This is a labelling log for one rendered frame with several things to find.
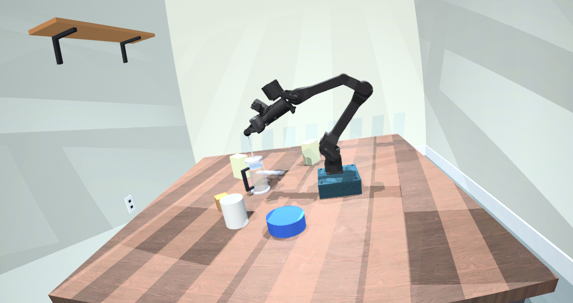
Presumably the white cylinder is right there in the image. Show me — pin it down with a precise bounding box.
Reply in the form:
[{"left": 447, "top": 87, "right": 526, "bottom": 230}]
[{"left": 220, "top": 194, "right": 249, "bottom": 229}]

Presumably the small tan cube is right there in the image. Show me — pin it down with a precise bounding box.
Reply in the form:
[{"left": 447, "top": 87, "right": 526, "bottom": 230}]
[{"left": 214, "top": 192, "right": 228, "bottom": 212}]

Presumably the glass french press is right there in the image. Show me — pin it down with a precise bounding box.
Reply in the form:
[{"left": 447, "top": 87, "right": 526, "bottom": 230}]
[{"left": 241, "top": 140, "right": 270, "bottom": 194}]

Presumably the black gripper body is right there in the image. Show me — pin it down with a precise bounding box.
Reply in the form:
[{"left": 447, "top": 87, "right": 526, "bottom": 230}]
[{"left": 249, "top": 105, "right": 280, "bottom": 134}]

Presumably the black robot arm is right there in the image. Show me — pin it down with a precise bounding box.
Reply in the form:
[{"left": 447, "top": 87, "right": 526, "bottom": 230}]
[{"left": 251, "top": 73, "right": 373, "bottom": 175}]

